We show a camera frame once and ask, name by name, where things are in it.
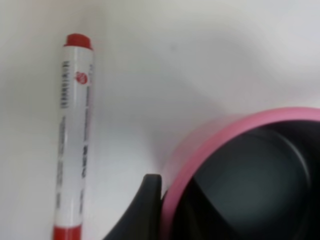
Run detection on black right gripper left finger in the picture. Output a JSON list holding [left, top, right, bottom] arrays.
[[104, 174, 167, 240]]

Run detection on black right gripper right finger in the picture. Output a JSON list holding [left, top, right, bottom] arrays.
[[174, 179, 238, 240]]

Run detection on pink toy saucepan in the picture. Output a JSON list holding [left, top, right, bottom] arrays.
[[160, 107, 320, 240]]

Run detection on red and white marker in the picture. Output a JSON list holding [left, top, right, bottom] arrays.
[[52, 33, 94, 240]]

